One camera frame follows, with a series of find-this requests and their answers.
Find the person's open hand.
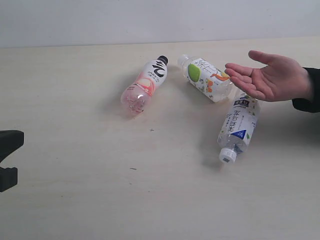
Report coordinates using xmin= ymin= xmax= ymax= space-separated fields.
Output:
xmin=225 ymin=50 xmax=307 ymax=102

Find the green pear tea bottle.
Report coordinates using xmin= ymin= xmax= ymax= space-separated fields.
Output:
xmin=177 ymin=54 xmax=233 ymax=103

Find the pink peach drink bottle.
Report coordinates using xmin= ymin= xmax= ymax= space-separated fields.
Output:
xmin=120 ymin=55 xmax=169 ymax=116

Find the blue label tea bottle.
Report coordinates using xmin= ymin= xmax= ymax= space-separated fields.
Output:
xmin=217 ymin=90 xmax=261 ymax=164

